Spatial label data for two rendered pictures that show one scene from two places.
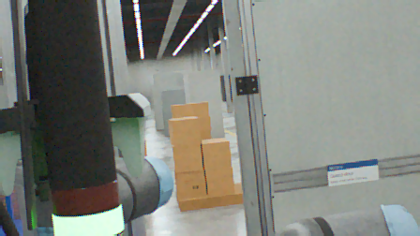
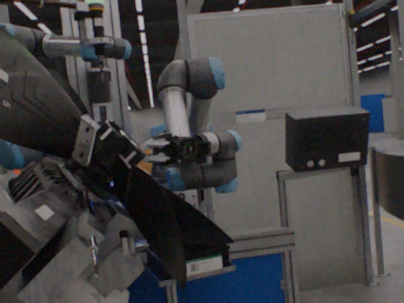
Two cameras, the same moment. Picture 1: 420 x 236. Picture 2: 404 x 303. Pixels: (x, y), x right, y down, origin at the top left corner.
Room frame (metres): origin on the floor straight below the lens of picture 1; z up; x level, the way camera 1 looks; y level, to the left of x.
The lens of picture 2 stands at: (-0.76, -0.16, 1.23)
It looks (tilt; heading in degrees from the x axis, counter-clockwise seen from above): 3 degrees down; 1
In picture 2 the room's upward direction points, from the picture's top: 6 degrees counter-clockwise
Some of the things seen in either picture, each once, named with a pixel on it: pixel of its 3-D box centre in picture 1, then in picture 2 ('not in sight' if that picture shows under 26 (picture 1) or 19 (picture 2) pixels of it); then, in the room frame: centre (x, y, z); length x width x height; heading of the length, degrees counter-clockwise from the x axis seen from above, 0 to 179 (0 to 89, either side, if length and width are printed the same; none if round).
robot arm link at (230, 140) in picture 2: not in sight; (222, 144); (0.58, -0.23, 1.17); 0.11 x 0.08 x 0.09; 133
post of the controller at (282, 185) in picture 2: not in sight; (283, 199); (0.69, -0.42, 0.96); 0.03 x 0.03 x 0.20; 6
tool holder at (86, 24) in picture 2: not in sight; (93, 25); (0.27, 0.07, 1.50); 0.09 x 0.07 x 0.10; 131
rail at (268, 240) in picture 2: not in sight; (163, 252); (0.65, 0.00, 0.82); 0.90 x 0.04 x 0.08; 96
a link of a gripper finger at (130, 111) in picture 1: (129, 136); not in sight; (0.40, 0.06, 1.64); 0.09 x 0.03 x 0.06; 38
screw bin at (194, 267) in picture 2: not in sight; (186, 257); (0.49, -0.08, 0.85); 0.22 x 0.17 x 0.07; 112
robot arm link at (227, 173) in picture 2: not in sight; (219, 174); (0.57, -0.21, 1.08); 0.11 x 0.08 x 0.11; 100
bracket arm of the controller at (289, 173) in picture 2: not in sight; (310, 172); (0.70, -0.52, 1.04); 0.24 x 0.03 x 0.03; 96
